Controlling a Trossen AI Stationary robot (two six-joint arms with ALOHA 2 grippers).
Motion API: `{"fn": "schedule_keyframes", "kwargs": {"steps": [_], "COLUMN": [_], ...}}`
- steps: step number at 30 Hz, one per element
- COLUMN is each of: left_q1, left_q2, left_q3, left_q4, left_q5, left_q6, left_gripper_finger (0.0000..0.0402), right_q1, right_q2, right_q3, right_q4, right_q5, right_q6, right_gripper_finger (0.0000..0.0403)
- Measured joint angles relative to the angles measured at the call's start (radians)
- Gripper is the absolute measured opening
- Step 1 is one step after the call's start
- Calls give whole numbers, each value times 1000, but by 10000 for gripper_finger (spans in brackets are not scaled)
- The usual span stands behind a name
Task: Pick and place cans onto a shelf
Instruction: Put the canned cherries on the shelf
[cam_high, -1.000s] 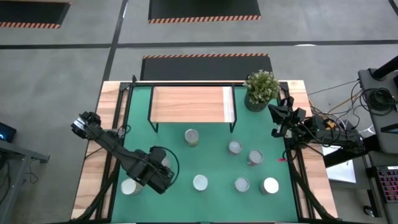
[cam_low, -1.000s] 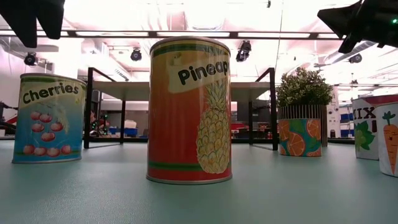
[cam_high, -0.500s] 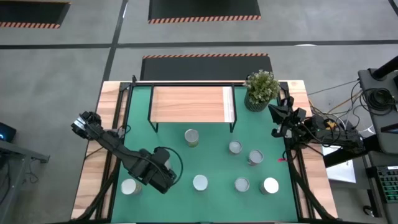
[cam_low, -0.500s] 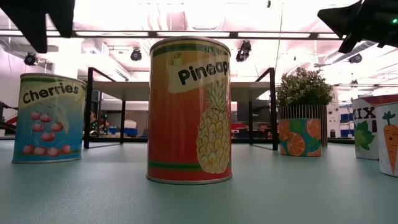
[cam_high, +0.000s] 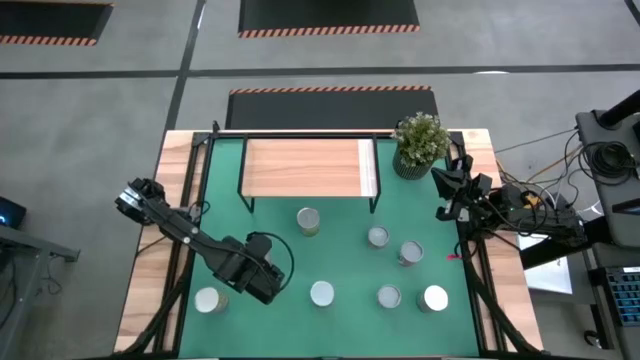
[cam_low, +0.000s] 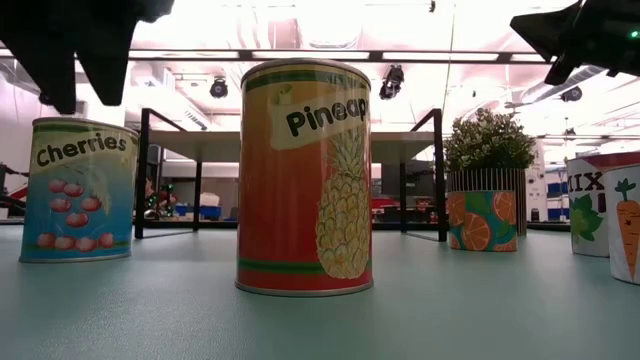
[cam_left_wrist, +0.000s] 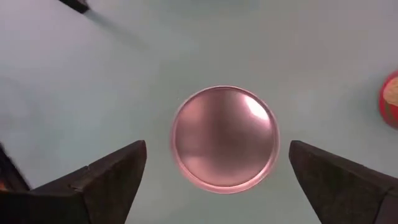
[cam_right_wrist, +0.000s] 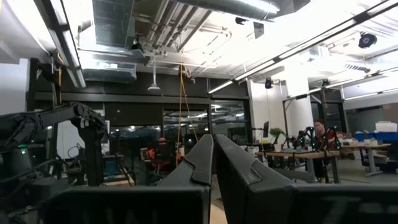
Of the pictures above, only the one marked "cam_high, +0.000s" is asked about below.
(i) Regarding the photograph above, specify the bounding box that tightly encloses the black beam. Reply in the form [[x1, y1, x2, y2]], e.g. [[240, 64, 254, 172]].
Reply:
[[519, 215, 616, 271]]

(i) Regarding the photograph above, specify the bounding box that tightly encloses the orange label tin can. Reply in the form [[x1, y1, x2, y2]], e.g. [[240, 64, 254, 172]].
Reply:
[[309, 280, 336, 308]]

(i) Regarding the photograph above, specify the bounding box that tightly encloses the grey cart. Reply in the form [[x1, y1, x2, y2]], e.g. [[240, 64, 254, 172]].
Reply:
[[574, 108, 640, 250]]

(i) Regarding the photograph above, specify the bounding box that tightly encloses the grey side table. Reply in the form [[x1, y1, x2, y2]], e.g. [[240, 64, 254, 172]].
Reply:
[[0, 224, 81, 360]]

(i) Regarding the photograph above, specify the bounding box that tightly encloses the tin can with silver lid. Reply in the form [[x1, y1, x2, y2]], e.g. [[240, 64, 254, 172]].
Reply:
[[193, 286, 230, 315]]

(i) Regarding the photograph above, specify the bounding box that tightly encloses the black device with blue light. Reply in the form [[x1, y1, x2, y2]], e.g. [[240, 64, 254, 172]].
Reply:
[[0, 195, 28, 230]]

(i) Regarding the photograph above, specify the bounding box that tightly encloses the carrot print tin can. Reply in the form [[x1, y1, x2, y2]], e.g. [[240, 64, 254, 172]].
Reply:
[[376, 283, 403, 310]]

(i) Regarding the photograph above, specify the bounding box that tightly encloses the wooden shelf with black legs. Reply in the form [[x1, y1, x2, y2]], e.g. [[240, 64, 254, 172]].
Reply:
[[236, 133, 383, 215]]

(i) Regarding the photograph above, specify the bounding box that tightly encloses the black pole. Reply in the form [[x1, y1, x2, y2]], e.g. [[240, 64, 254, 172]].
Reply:
[[597, 88, 640, 130]]

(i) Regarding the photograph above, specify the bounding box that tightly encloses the green table mat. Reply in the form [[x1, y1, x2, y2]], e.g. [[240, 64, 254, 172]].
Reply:
[[178, 137, 481, 359]]

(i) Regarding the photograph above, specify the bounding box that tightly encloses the green plant in ribbed pot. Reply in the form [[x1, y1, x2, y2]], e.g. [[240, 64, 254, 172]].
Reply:
[[389, 111, 452, 182]]

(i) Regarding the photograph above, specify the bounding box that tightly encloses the tin can with grey lid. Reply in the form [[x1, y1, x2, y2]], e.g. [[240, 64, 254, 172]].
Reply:
[[367, 225, 391, 250]]

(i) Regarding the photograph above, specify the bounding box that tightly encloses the white sheet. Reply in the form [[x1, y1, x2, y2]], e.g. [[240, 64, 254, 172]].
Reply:
[[516, 232, 575, 296]]

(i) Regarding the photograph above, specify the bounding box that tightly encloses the grey floor cable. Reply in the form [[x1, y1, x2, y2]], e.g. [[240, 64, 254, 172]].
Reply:
[[494, 128, 580, 155]]

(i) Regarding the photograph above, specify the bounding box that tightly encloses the green patterned label tin can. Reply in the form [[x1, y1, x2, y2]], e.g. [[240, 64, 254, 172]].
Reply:
[[398, 240, 425, 268]]

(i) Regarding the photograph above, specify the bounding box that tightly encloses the keypad with lit keys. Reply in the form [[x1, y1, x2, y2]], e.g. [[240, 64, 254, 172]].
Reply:
[[602, 266, 640, 329]]

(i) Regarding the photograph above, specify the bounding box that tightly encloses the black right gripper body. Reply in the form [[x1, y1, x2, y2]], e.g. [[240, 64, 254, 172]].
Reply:
[[435, 154, 495, 224]]

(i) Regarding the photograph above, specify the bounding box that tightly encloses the Tomatoes label tin can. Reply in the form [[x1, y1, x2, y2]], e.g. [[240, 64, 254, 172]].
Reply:
[[416, 284, 450, 314], [296, 207, 322, 238]]

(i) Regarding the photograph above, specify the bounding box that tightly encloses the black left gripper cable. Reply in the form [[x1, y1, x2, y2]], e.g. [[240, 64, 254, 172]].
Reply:
[[246, 230, 296, 292]]

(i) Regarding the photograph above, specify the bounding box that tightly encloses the black cable coil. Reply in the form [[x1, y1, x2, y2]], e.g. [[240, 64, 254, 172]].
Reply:
[[578, 140, 640, 181]]

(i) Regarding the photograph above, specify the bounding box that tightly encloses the black floor mat striped edge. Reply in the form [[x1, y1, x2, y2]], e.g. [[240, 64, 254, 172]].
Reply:
[[225, 85, 440, 131], [0, 0, 115, 47], [237, 0, 421, 40]]

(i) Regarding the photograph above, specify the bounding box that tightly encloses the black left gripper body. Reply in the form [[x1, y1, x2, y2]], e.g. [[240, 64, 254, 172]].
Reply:
[[230, 232, 287, 306]]

